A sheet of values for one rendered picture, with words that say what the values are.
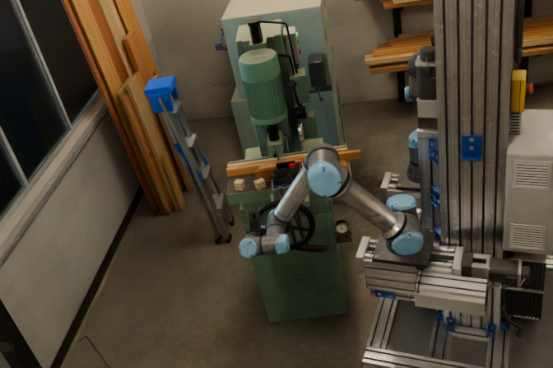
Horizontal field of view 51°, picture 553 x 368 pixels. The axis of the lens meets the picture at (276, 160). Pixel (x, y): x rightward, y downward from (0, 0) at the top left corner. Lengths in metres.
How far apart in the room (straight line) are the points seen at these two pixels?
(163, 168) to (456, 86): 2.54
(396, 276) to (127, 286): 1.96
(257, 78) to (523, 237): 1.27
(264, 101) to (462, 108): 0.88
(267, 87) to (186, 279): 1.63
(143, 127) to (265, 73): 1.66
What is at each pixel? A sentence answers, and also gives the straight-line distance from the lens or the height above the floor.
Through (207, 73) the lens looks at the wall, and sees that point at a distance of 5.29.
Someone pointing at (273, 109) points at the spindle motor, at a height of 1.27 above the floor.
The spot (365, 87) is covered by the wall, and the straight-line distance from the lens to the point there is 5.23.
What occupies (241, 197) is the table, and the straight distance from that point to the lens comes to 2.81.
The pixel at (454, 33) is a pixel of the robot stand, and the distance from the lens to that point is 2.11.
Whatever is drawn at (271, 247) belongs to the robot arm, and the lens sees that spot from 2.27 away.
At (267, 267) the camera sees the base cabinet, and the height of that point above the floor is 0.41.
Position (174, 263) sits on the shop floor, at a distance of 3.94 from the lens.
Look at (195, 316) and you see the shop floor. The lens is 3.55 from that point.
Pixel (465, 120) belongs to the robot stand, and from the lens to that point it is 2.26.
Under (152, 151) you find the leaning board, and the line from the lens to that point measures 4.14.
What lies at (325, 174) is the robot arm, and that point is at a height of 1.34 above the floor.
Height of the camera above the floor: 2.48
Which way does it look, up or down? 32 degrees down
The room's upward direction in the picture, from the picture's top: 12 degrees counter-clockwise
